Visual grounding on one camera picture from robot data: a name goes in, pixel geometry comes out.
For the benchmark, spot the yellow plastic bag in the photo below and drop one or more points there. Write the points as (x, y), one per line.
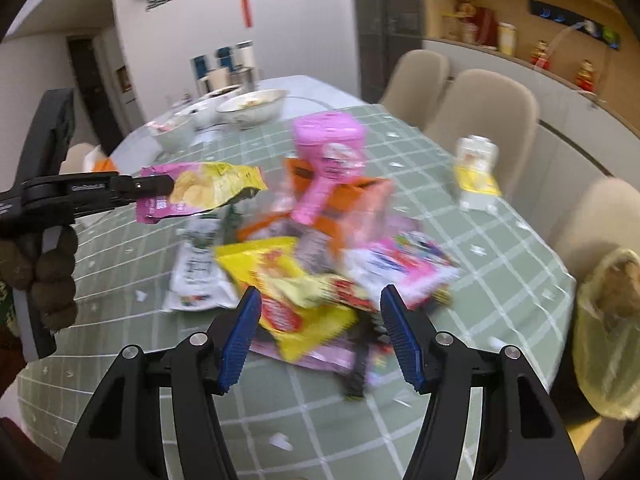
(605, 355)

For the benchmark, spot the pink long wrapper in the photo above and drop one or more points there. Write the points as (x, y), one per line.
(325, 357)

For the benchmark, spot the red gold figurine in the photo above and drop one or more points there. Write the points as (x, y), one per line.
(540, 55)
(586, 75)

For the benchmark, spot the white cup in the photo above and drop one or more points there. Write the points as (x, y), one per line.
(172, 135)

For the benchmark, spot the blue canister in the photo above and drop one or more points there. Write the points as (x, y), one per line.
(225, 59)
(201, 72)

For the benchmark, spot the yellow red snack packet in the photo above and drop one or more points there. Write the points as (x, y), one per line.
(280, 280)

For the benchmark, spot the yellow pink chip bag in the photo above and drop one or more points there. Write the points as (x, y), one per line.
(210, 187)

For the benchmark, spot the small white bowl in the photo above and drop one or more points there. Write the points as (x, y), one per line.
(207, 112)

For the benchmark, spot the person's left hand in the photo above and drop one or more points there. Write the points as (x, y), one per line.
(55, 270)

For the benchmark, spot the pink lidded bin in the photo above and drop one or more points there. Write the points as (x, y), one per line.
(325, 160)

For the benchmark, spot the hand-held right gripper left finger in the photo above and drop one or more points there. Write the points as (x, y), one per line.
(242, 340)

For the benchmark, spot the white canister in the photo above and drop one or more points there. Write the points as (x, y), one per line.
(246, 57)

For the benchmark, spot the large white bowl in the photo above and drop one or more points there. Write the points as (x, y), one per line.
(252, 107)

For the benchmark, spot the orange white tissue box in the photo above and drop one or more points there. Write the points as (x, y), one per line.
(92, 160)

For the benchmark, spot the white mug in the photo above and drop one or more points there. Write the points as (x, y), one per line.
(216, 80)

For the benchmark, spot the yellow white tissue pack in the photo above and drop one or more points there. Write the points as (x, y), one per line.
(475, 175)

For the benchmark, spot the yellow white jar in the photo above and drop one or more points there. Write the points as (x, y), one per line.
(506, 37)

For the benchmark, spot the green checked tablecloth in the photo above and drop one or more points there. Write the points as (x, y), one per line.
(140, 260)

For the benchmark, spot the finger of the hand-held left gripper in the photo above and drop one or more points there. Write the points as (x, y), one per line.
(145, 187)

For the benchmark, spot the white snack packet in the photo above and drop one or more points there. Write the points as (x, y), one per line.
(200, 275)

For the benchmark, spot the black wrapper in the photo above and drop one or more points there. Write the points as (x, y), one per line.
(357, 375)

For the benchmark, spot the pink white cartoon packet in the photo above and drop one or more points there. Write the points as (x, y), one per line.
(400, 265)

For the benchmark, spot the large red gold statue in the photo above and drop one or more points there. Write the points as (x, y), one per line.
(472, 20)

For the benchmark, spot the orange plastic snack bag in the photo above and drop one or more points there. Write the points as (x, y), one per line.
(370, 200)

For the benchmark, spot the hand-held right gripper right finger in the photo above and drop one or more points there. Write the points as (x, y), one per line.
(400, 340)

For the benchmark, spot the black power strip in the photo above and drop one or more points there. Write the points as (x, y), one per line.
(555, 12)

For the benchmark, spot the beige chair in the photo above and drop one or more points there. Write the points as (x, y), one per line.
(595, 220)
(480, 115)
(415, 80)

